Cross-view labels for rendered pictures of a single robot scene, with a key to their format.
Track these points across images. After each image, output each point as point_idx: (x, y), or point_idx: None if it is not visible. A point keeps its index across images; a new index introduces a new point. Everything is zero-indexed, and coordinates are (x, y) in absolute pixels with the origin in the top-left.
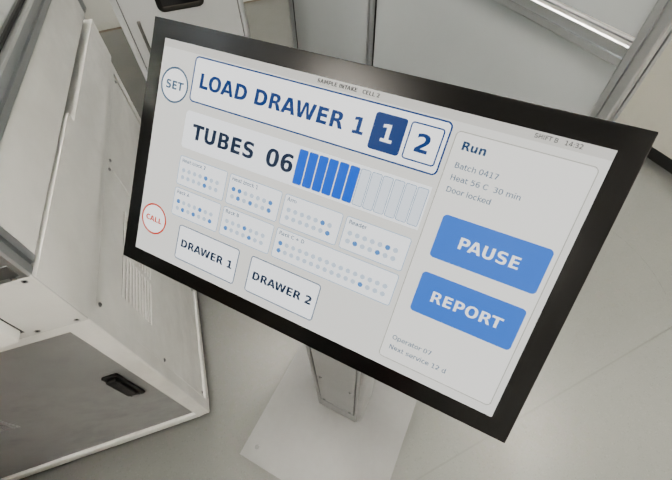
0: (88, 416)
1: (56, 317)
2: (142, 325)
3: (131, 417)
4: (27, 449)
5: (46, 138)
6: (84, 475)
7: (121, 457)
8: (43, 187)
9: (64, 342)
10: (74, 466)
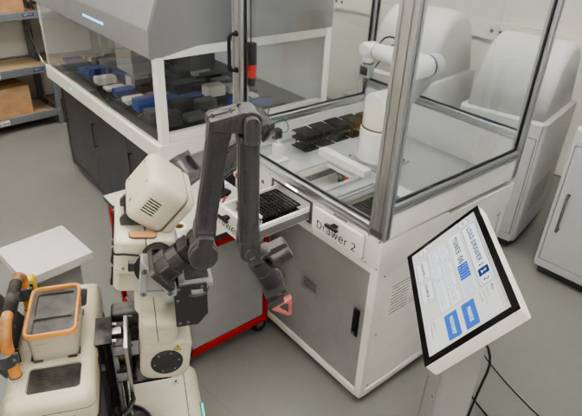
0: (331, 324)
1: (373, 262)
2: (385, 308)
3: (338, 349)
4: (302, 315)
5: (430, 213)
6: (294, 358)
7: (311, 370)
8: (412, 225)
9: (364, 276)
10: (296, 351)
